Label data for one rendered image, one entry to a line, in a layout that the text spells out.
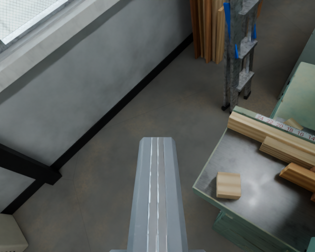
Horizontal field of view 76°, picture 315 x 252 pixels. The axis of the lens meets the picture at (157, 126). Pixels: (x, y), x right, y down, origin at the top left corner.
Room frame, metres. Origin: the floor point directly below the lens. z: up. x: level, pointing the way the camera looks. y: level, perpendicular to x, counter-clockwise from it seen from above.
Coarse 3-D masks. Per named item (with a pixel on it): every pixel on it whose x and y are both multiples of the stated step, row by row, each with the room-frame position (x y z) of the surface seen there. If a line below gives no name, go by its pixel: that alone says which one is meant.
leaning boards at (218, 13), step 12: (192, 0) 1.36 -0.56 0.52; (204, 0) 1.27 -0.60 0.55; (216, 0) 1.25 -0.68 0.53; (192, 12) 1.35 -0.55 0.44; (204, 12) 1.27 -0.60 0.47; (216, 12) 1.25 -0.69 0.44; (192, 24) 1.36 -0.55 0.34; (204, 24) 1.31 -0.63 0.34; (216, 24) 1.25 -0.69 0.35; (204, 36) 1.31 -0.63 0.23; (216, 36) 1.24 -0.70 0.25; (204, 48) 1.31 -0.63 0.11; (216, 48) 1.20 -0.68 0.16; (216, 60) 1.19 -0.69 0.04
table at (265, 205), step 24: (240, 144) 0.15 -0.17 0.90; (216, 168) 0.12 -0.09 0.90; (240, 168) 0.10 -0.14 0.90; (264, 168) 0.08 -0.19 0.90; (264, 192) 0.04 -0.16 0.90; (288, 192) 0.02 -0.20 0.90; (312, 192) 0.00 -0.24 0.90; (240, 216) 0.01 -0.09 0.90; (264, 216) 0.00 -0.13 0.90; (288, 216) -0.02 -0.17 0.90; (312, 216) -0.03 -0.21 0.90; (288, 240) -0.05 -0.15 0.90
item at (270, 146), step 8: (264, 144) 0.12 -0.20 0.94; (272, 144) 0.11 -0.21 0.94; (280, 144) 0.11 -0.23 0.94; (272, 152) 0.10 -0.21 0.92; (280, 152) 0.09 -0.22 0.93; (288, 152) 0.08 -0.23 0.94; (296, 152) 0.08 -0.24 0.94; (304, 152) 0.07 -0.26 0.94; (288, 160) 0.07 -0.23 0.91; (296, 160) 0.07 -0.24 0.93; (304, 160) 0.06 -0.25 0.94; (312, 160) 0.05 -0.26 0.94
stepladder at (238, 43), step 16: (240, 0) 0.79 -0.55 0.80; (256, 0) 0.81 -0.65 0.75; (240, 16) 0.77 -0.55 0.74; (256, 16) 0.86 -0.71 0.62; (224, 32) 0.81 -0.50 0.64; (240, 32) 0.77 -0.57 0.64; (224, 48) 0.80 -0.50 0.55; (240, 48) 0.79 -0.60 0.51; (224, 64) 0.79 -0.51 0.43; (240, 64) 0.85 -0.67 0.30; (224, 80) 0.77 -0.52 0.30; (240, 80) 0.75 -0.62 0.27; (224, 96) 0.75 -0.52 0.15
